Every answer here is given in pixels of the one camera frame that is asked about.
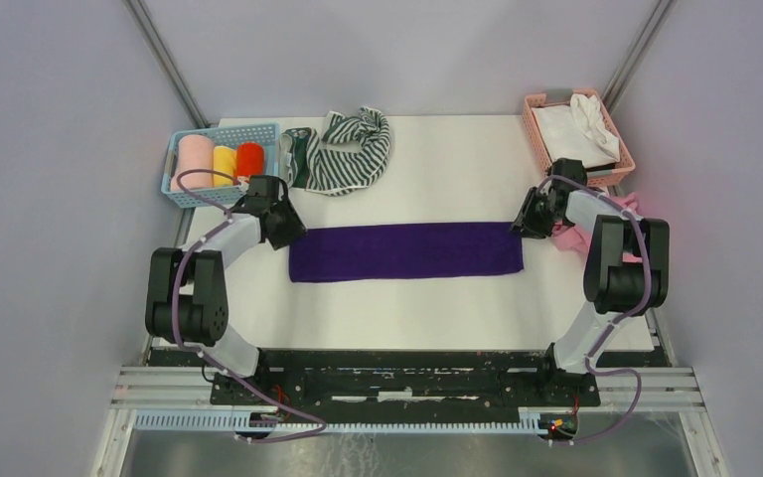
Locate white folded cloth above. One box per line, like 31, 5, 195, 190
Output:
533, 93, 621, 169

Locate pink rolled towel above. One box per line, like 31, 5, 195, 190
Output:
169, 134, 215, 191

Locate aluminium frame rails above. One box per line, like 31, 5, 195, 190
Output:
88, 197, 728, 477

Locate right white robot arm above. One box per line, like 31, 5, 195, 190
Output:
510, 158, 670, 405

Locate pink crumpled towel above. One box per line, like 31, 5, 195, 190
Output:
551, 192, 639, 258

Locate purple towel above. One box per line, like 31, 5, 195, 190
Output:
288, 222, 524, 283

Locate pink plastic basket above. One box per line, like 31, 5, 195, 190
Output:
522, 88, 635, 187

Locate green white striped towel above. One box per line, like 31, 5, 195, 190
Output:
304, 106, 392, 197

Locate blue plastic basket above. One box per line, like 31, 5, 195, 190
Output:
160, 122, 284, 210

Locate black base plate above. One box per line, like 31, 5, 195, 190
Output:
147, 347, 673, 426

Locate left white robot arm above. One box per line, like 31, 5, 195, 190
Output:
145, 175, 307, 404

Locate red rolled towel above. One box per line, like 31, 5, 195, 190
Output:
235, 142, 265, 182

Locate yellow rolled towel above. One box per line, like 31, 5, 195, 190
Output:
213, 145, 236, 188

